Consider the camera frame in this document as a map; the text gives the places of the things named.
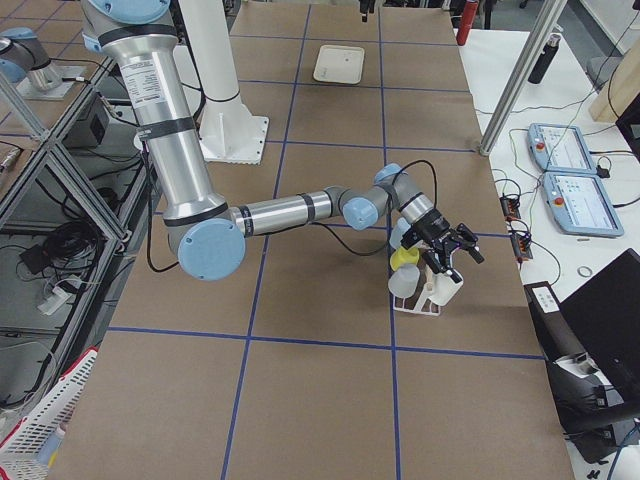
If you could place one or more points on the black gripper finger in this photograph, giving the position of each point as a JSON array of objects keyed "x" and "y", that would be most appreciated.
[{"x": 366, "y": 8}]

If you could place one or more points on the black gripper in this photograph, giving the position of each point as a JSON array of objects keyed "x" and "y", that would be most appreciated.
[{"x": 433, "y": 226}]

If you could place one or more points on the pale green plastic cup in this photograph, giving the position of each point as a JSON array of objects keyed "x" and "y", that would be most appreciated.
[{"x": 444, "y": 289}]

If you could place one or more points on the yellow plastic cup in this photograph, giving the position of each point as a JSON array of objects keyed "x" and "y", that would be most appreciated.
[{"x": 403, "y": 256}]

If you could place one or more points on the light blue plastic cup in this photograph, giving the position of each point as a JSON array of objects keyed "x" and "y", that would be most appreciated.
[{"x": 397, "y": 233}]

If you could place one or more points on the grey plastic cup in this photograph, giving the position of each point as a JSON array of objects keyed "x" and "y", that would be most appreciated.
[{"x": 403, "y": 282}]

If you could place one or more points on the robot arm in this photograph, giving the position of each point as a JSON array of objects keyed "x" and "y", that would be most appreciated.
[{"x": 278, "y": 121}]

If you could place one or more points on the cream plastic tray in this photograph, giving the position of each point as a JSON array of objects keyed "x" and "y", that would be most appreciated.
[{"x": 339, "y": 64}]

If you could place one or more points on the red cylinder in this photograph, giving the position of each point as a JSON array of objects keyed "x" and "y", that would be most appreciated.
[{"x": 466, "y": 21}]

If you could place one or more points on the lower teach pendant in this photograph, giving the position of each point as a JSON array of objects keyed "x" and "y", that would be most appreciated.
[{"x": 580, "y": 206}]

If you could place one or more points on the teach pendant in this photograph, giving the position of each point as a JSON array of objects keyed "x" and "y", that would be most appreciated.
[
  {"x": 559, "y": 148},
  {"x": 580, "y": 206}
]

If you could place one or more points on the upper teach pendant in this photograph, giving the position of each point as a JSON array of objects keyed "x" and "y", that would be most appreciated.
[{"x": 559, "y": 148}]

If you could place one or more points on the black laptop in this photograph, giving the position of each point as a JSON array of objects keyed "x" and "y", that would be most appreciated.
[{"x": 604, "y": 316}]

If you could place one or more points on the black bottle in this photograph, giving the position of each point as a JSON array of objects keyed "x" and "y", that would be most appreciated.
[{"x": 545, "y": 59}]

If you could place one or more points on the white plastic basket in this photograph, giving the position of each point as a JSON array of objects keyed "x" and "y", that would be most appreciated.
[{"x": 30, "y": 449}]

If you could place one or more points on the white wire cup rack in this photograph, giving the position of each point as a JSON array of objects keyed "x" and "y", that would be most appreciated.
[{"x": 419, "y": 303}]

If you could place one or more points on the grey aluminium frame post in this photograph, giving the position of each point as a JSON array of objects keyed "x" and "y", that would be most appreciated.
[{"x": 543, "y": 26}]

